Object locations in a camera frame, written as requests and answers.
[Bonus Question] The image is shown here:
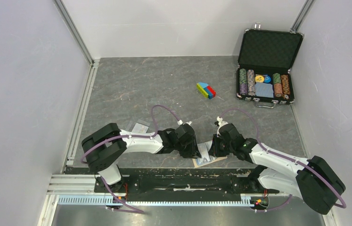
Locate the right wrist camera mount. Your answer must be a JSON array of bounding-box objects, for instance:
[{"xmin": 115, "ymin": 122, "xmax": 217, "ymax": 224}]
[{"xmin": 215, "ymin": 116, "xmax": 228, "ymax": 136}]

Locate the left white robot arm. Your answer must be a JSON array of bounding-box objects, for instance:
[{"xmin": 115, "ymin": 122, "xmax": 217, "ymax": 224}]
[{"xmin": 81, "ymin": 123, "xmax": 201, "ymax": 192}]

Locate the yellow dealer chip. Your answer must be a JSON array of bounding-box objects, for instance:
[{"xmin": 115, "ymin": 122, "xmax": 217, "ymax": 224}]
[{"xmin": 255, "ymin": 74, "xmax": 265, "ymax": 83}]

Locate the blue playing card deck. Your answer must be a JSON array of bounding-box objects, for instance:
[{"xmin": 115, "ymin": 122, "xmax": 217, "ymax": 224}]
[{"xmin": 255, "ymin": 82, "xmax": 274, "ymax": 98}]

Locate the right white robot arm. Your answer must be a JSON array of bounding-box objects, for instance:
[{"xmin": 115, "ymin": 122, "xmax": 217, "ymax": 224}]
[{"xmin": 209, "ymin": 122, "xmax": 346, "ymax": 215}]

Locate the black poker chip case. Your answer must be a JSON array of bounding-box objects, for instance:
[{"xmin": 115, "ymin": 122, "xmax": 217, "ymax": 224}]
[{"xmin": 236, "ymin": 29, "xmax": 304, "ymax": 108}]

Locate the beige card holder wallet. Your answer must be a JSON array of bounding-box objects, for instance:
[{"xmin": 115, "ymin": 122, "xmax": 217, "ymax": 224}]
[{"xmin": 192, "ymin": 141, "xmax": 227, "ymax": 168}]

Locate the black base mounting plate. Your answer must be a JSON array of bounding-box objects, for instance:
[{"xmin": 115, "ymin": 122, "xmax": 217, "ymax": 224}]
[{"xmin": 109, "ymin": 168, "xmax": 278, "ymax": 202}]

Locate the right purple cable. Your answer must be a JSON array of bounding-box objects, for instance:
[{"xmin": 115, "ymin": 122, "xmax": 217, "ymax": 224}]
[{"xmin": 221, "ymin": 108, "xmax": 347, "ymax": 213}]

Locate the green red chip stack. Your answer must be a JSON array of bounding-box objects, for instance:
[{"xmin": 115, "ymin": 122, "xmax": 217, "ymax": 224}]
[{"xmin": 273, "ymin": 73, "xmax": 283, "ymax": 97}]

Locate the grey pink chip stack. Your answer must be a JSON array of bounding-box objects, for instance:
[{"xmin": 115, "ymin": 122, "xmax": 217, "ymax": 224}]
[{"xmin": 247, "ymin": 69, "xmax": 255, "ymax": 96}]

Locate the colourful toy brick block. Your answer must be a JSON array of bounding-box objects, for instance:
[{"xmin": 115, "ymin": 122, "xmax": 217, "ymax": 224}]
[{"xmin": 196, "ymin": 82, "xmax": 216, "ymax": 99}]

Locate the orange brown chip stack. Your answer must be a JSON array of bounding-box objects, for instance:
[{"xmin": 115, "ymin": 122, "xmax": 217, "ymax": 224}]
[{"xmin": 281, "ymin": 74, "xmax": 291, "ymax": 99}]

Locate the green purple chip stack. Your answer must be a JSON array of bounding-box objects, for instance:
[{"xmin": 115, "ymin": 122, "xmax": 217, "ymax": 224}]
[{"xmin": 239, "ymin": 69, "xmax": 247, "ymax": 95}]

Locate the blue dealer chip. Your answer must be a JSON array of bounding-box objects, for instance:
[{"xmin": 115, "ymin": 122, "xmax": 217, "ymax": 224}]
[{"xmin": 263, "ymin": 75, "xmax": 272, "ymax": 83}]

